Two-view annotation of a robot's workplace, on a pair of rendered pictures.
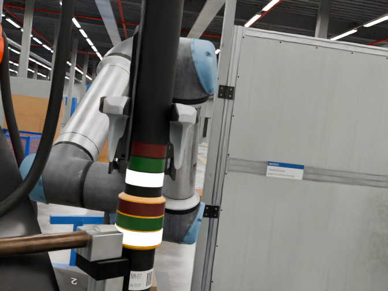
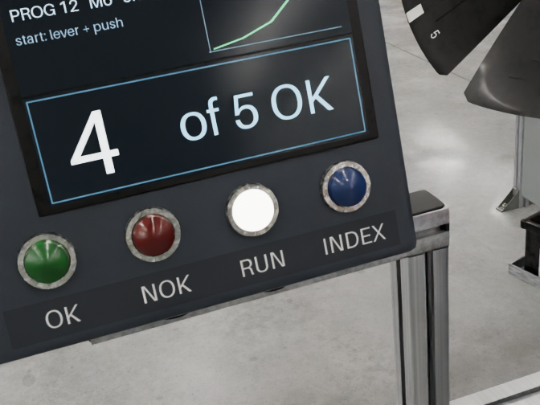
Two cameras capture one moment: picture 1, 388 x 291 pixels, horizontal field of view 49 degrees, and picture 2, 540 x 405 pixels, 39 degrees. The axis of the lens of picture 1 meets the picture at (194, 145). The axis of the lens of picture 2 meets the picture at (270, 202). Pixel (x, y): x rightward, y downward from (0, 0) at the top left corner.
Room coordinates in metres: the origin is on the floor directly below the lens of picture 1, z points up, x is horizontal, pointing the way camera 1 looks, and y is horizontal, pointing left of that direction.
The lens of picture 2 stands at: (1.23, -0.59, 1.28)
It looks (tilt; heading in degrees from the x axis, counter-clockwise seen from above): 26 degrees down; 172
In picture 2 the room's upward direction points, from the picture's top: 7 degrees counter-clockwise
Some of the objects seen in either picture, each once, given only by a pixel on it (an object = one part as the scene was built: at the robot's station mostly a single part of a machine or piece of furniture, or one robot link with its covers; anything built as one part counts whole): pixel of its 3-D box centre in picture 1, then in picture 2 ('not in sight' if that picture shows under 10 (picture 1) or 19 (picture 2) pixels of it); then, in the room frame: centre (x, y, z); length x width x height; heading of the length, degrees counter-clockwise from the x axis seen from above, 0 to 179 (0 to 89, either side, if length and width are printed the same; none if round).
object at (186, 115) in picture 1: (178, 137); not in sight; (0.40, 0.02, 1.46); 0.09 x 0.03 x 0.06; 17
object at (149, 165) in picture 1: (146, 163); not in sight; (0.39, 0.04, 1.43); 0.03 x 0.03 x 0.01
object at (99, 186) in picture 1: (127, 190); not in sight; (0.65, 0.09, 1.36); 0.11 x 0.08 x 0.11; 84
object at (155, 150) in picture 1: (148, 148); not in sight; (0.39, 0.04, 1.45); 0.03 x 0.03 x 0.01
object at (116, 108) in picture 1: (116, 130); not in sight; (0.39, 0.07, 1.46); 0.09 x 0.03 x 0.06; 177
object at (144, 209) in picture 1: (141, 204); not in sight; (0.39, 0.04, 1.39); 0.04 x 0.04 x 0.01
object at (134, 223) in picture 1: (140, 218); not in sight; (0.39, 0.04, 1.38); 0.04 x 0.04 x 0.01
